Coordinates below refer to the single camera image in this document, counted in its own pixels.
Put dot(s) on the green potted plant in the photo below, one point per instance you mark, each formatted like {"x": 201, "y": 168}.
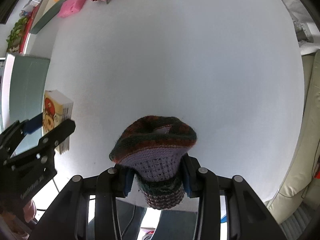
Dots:
{"x": 16, "y": 35}

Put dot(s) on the white grey cushion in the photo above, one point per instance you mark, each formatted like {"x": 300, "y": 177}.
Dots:
{"x": 305, "y": 26}

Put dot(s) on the yellow cartoon tissue pack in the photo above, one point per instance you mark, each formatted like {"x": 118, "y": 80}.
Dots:
{"x": 56, "y": 108}

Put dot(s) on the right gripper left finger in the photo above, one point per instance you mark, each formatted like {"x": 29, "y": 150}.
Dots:
{"x": 127, "y": 176}

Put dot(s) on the near grey storage box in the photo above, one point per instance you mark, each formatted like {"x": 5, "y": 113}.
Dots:
{"x": 22, "y": 87}

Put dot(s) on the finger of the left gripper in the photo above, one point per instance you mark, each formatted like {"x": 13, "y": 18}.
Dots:
{"x": 30, "y": 126}
{"x": 58, "y": 135}

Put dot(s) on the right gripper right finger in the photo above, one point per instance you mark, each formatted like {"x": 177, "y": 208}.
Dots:
{"x": 189, "y": 168}

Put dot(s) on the purple multicolour knitted hat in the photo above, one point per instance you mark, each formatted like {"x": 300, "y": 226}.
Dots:
{"x": 153, "y": 146}

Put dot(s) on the cream sofa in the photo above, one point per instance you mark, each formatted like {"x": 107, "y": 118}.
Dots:
{"x": 304, "y": 163}

